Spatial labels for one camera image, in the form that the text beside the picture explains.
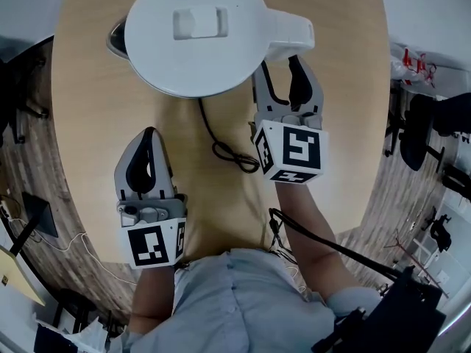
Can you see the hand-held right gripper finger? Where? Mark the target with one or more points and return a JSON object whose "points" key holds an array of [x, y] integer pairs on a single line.
{"points": [[316, 98], [262, 101]]}

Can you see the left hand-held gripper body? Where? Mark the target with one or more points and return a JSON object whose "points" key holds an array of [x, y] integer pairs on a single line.
{"points": [[147, 245]]}

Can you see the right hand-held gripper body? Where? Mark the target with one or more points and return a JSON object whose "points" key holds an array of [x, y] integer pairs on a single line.
{"points": [[298, 149]]}

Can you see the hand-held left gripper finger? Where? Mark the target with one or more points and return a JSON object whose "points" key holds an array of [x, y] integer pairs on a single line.
{"points": [[120, 182], [165, 182]]}

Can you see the white electric kettle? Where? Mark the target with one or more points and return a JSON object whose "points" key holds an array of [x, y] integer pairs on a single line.
{"points": [[195, 57]]}

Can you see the person's right forearm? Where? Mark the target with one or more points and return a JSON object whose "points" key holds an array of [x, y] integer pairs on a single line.
{"points": [[305, 226]]}

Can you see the person's left forearm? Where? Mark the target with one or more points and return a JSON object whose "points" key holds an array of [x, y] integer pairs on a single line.
{"points": [[152, 296]]}

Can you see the large clear water bottle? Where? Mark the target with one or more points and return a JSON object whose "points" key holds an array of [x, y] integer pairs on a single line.
{"points": [[399, 68], [430, 74], [416, 68]]}

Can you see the black mesh office chair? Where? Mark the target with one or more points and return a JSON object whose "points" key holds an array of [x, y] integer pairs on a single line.
{"points": [[416, 134], [454, 116]]}

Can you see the person's light blue shirt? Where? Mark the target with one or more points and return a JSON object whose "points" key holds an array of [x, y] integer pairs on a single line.
{"points": [[235, 307]]}

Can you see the black equipment box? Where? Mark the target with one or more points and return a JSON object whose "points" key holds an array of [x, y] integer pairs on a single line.
{"points": [[404, 318]]}

